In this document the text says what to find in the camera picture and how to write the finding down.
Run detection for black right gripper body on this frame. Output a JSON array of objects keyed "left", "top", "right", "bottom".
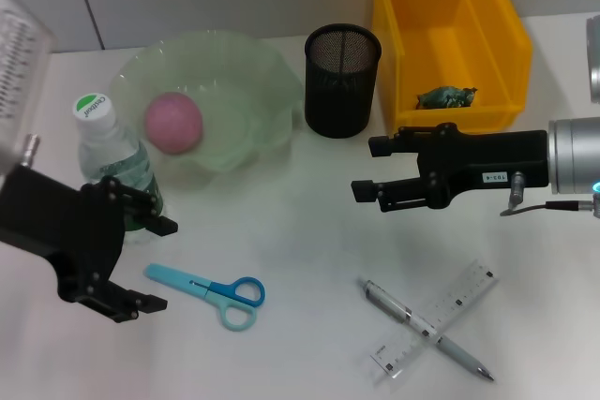
[{"left": 416, "top": 122, "right": 550, "bottom": 210}]

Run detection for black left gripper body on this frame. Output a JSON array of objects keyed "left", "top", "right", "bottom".
[{"left": 0, "top": 165, "right": 128, "bottom": 303}]

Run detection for green plastic wrapper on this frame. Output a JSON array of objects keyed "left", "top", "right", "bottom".
[{"left": 416, "top": 85, "right": 480, "bottom": 110}]

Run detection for clear green-label water bottle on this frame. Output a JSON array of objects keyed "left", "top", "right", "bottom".
[{"left": 71, "top": 89, "right": 165, "bottom": 244}]

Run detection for pink peach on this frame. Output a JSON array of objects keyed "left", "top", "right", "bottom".
[{"left": 143, "top": 91, "right": 205, "bottom": 155}]

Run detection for blue scissors with sheath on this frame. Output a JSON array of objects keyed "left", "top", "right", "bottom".
[{"left": 143, "top": 262, "right": 267, "bottom": 333}]

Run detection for black mesh pen holder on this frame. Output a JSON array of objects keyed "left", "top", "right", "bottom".
[{"left": 304, "top": 22, "right": 383, "bottom": 139}]

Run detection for grey silver pen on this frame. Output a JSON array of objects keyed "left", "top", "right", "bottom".
[{"left": 358, "top": 277, "right": 496, "bottom": 382}]

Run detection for transparent plastic ruler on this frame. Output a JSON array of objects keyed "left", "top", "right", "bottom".
[{"left": 369, "top": 259, "right": 499, "bottom": 380}]

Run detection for green glass fruit plate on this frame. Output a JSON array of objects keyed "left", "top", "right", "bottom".
[{"left": 108, "top": 30, "right": 305, "bottom": 175}]

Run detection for yellow plastic bin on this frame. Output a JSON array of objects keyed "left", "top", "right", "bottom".
[{"left": 369, "top": 0, "right": 534, "bottom": 139}]

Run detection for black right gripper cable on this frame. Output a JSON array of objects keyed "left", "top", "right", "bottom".
[{"left": 499, "top": 170, "right": 600, "bottom": 218}]

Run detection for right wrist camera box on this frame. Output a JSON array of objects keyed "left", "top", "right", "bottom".
[{"left": 585, "top": 15, "right": 600, "bottom": 104}]

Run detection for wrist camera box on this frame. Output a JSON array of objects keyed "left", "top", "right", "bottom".
[
  {"left": 0, "top": 0, "right": 57, "bottom": 153},
  {"left": 585, "top": 15, "right": 600, "bottom": 104}
]

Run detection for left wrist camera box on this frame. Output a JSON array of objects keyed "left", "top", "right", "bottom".
[{"left": 0, "top": 0, "right": 57, "bottom": 153}]

